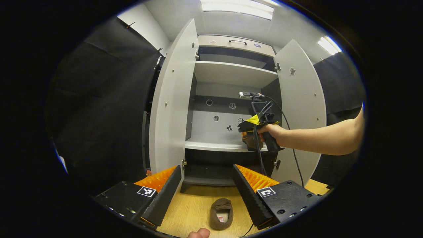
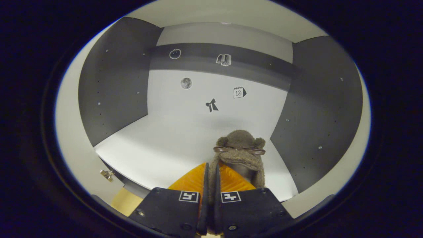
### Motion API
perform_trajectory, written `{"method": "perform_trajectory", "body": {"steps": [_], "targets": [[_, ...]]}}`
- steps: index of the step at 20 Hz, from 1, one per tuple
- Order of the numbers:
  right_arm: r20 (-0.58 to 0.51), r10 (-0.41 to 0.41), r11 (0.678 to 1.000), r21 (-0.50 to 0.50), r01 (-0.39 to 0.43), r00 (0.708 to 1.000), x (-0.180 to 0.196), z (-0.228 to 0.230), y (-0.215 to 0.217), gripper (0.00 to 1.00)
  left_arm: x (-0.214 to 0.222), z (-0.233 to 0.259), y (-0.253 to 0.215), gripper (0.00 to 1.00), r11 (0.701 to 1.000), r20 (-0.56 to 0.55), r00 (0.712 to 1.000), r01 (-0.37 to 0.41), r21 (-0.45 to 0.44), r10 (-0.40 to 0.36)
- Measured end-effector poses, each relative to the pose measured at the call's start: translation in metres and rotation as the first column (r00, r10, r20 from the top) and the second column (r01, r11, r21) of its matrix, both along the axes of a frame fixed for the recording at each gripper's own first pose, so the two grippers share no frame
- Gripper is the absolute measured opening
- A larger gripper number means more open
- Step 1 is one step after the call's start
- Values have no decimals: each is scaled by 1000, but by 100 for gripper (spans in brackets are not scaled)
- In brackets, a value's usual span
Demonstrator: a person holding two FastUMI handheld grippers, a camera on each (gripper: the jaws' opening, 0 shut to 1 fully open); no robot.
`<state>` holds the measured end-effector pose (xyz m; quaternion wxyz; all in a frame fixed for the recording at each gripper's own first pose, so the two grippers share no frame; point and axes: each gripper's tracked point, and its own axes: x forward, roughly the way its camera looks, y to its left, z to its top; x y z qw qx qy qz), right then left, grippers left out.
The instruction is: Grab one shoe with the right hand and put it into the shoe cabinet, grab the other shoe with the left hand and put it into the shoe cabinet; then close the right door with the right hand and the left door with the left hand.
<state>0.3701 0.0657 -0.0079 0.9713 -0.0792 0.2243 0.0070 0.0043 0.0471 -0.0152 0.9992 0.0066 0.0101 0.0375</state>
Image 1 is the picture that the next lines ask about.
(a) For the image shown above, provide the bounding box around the white shoe cabinet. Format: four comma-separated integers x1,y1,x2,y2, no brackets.
183,35,282,194

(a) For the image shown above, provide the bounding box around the white shoe cabinet door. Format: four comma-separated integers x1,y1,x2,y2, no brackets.
274,39,327,187
149,19,199,176

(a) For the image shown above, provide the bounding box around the ceiling light panel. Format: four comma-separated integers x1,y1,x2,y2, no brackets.
201,0,275,20
317,36,342,56

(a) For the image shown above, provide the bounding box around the black cable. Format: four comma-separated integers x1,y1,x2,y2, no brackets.
241,125,266,238
263,95,305,187

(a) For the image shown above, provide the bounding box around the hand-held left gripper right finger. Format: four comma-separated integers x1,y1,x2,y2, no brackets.
232,164,323,231

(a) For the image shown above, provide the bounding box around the black backdrop cloth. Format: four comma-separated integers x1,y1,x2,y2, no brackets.
311,51,365,185
46,17,162,192

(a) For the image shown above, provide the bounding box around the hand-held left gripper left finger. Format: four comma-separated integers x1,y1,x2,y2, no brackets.
93,165,182,229

